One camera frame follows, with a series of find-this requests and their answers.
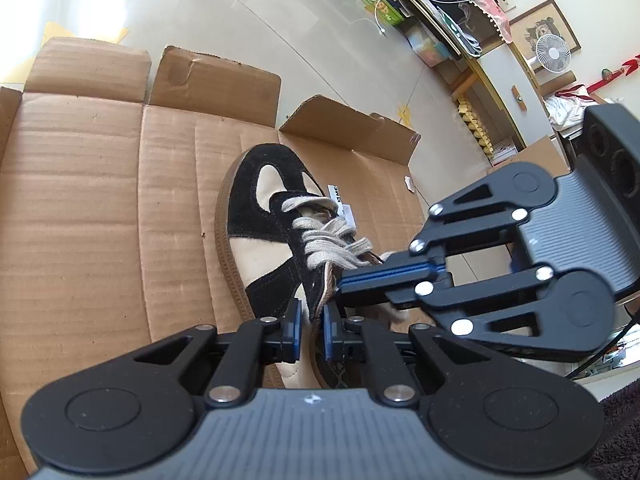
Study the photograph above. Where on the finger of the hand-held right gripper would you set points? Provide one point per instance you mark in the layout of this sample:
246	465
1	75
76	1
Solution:
390	269
380	292

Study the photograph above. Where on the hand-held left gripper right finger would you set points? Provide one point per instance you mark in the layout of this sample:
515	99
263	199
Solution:
328	332

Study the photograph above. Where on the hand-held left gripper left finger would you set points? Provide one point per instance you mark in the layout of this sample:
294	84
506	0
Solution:
296	330

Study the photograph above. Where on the beige shoelace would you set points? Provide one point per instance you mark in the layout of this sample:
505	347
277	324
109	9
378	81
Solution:
320	225

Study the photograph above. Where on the black and beige shoe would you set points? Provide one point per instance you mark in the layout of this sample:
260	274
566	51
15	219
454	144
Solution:
250	185

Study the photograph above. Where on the white paper label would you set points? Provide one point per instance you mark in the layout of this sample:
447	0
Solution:
342	205

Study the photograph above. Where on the small white paper scrap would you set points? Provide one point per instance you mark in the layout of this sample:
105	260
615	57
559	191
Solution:
410	183

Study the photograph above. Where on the white cloth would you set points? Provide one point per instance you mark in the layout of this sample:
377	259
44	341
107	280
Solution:
570	110

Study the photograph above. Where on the yellow blocks stack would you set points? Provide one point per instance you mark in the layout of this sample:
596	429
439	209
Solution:
472	120

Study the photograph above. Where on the cardboard tube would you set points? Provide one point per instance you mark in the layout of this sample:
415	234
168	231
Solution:
560	80

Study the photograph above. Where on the small yellow star sticker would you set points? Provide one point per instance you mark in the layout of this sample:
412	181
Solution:
406	114

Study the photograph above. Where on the red ornament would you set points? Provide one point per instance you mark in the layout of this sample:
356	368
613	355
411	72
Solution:
615	75

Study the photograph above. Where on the white cabinet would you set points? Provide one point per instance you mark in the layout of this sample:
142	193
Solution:
505	80

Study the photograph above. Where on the white fan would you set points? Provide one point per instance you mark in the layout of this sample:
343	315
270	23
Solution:
552	55

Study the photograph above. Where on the person's right leg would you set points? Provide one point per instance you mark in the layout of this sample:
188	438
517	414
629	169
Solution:
620	435

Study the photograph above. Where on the framed picture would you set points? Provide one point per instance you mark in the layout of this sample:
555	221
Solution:
530	22

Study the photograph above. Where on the clear storage bin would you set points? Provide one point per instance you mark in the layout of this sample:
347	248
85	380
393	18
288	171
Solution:
425	46

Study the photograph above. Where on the pink printed table cover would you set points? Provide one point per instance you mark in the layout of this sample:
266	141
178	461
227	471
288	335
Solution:
487	0

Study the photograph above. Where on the flattened cardboard box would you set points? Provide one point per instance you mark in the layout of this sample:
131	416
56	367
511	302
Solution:
75	210

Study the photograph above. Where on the green storage box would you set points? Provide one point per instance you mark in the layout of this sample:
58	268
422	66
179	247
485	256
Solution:
380	2

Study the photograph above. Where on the large yellow star sticker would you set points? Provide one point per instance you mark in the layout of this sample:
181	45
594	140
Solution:
120	35

